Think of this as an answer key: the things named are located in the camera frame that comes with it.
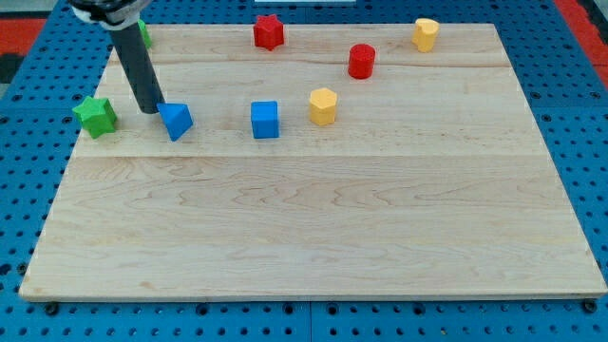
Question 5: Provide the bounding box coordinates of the yellow hexagon block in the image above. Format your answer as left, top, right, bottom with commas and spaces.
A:
309, 87, 337, 125

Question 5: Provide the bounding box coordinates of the red star block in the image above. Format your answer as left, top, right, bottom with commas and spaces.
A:
253, 14, 285, 50

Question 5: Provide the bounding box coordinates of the blue triangle block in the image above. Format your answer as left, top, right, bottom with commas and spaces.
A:
157, 103, 194, 142

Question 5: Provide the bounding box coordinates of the green block behind rod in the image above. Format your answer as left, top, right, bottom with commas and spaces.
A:
138, 19, 152, 49

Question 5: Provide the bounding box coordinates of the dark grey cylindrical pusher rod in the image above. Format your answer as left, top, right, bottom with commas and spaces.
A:
110, 21, 164, 114

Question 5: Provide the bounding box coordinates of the green star block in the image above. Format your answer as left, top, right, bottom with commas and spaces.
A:
72, 96, 117, 139

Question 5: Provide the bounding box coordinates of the red cylinder block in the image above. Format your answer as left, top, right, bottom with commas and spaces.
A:
348, 44, 376, 80

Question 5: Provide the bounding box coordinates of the light wooden board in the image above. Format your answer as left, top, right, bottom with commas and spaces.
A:
19, 24, 607, 302

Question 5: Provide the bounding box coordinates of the yellow heart block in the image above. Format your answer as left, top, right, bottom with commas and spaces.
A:
411, 18, 440, 53

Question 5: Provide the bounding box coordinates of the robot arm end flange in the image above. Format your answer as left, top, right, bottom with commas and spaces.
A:
67, 0, 152, 30

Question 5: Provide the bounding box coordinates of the blue cube block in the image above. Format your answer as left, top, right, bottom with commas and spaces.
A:
250, 101, 279, 139

